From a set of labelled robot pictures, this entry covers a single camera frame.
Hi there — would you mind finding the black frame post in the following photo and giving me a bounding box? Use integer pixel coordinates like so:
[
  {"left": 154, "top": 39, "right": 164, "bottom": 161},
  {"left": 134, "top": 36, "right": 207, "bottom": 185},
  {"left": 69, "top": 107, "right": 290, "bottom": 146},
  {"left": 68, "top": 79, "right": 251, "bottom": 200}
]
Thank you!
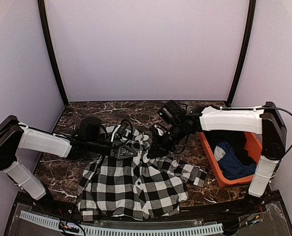
[
  {"left": 37, "top": 0, "right": 69, "bottom": 107},
  {"left": 226, "top": 0, "right": 257, "bottom": 106}
]

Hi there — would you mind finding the white slotted cable duct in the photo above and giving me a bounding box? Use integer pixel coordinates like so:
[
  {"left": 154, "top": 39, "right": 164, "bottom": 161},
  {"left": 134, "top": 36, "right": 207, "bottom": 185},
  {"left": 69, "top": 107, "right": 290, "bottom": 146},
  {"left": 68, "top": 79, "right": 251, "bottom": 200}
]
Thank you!
[{"left": 19, "top": 210, "right": 224, "bottom": 236}]

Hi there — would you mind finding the orange plastic basket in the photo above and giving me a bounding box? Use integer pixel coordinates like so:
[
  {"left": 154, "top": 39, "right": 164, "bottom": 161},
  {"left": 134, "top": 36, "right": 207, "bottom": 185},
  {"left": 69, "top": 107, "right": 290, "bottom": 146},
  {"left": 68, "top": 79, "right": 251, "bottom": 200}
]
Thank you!
[{"left": 199, "top": 130, "right": 262, "bottom": 187}]

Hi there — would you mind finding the left black frame post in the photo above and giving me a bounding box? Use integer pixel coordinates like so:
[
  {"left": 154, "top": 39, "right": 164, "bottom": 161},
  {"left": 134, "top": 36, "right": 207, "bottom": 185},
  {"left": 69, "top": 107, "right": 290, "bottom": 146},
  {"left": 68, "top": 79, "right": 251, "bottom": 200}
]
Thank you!
[{"left": 37, "top": 0, "right": 69, "bottom": 107}]

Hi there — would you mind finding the white brooch back piece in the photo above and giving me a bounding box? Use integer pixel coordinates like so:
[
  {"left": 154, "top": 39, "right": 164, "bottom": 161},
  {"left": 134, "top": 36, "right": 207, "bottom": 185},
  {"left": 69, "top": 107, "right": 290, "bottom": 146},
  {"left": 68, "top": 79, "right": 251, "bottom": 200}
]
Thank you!
[{"left": 142, "top": 135, "right": 150, "bottom": 142}]

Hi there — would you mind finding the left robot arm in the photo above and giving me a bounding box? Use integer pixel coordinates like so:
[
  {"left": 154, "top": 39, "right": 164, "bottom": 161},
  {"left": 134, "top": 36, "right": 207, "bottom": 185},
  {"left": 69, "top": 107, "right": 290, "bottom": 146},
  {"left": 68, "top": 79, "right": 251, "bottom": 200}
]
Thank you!
[{"left": 0, "top": 115, "right": 137, "bottom": 214}]

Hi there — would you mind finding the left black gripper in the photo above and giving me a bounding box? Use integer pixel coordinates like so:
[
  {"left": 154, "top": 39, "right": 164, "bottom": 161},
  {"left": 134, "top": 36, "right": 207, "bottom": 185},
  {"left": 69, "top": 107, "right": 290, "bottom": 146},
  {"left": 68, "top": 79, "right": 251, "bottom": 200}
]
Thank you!
[{"left": 87, "top": 138, "right": 138, "bottom": 160}]

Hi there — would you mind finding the right black frame post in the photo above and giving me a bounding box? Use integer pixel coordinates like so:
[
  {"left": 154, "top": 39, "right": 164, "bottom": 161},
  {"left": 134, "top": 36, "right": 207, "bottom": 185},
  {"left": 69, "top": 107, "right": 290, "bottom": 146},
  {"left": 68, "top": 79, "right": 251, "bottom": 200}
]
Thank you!
[{"left": 226, "top": 0, "right": 257, "bottom": 106}]

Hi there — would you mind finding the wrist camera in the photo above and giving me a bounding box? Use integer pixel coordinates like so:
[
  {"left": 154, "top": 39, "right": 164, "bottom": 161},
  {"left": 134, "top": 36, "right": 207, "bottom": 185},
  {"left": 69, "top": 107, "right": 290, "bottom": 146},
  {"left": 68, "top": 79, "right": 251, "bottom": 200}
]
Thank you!
[
  {"left": 110, "top": 119, "right": 133, "bottom": 143},
  {"left": 149, "top": 123, "right": 168, "bottom": 139}
]

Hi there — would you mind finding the blue garment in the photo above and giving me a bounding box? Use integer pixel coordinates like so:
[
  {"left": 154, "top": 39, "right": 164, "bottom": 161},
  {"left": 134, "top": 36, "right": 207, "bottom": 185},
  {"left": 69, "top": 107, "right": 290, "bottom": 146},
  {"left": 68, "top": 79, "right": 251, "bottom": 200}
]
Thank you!
[{"left": 214, "top": 141, "right": 256, "bottom": 180}]

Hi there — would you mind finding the black garment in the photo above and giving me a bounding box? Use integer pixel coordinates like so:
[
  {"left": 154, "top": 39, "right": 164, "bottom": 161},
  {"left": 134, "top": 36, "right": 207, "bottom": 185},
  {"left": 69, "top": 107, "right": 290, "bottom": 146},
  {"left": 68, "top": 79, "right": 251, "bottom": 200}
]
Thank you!
[{"left": 204, "top": 130, "right": 256, "bottom": 166}]

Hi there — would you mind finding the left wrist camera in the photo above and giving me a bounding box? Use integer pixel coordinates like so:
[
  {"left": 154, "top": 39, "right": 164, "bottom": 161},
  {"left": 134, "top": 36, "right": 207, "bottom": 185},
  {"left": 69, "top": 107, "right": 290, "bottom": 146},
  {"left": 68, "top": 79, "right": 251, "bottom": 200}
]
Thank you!
[{"left": 110, "top": 119, "right": 133, "bottom": 143}]

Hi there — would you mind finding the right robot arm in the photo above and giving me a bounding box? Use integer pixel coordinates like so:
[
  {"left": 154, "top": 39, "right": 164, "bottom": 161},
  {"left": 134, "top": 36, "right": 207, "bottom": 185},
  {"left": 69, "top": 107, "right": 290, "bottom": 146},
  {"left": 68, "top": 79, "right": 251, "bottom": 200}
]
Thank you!
[{"left": 148, "top": 100, "right": 289, "bottom": 213}]

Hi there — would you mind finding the black white plaid shirt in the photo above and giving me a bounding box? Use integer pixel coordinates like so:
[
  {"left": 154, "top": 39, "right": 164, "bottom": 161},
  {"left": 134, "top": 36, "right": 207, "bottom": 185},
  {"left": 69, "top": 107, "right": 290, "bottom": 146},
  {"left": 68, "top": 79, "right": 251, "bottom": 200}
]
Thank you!
[{"left": 76, "top": 125, "right": 208, "bottom": 221}]

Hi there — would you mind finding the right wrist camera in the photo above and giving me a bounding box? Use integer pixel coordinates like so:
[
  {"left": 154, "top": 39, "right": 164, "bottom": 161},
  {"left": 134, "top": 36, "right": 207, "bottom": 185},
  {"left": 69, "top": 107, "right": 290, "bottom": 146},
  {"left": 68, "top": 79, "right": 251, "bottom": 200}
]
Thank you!
[{"left": 149, "top": 123, "right": 168, "bottom": 139}]

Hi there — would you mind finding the black front rail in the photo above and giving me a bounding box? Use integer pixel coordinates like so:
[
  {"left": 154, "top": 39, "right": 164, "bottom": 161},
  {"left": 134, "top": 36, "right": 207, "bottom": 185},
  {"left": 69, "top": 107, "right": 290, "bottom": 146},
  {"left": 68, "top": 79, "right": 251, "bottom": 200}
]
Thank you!
[{"left": 16, "top": 190, "right": 281, "bottom": 222}]

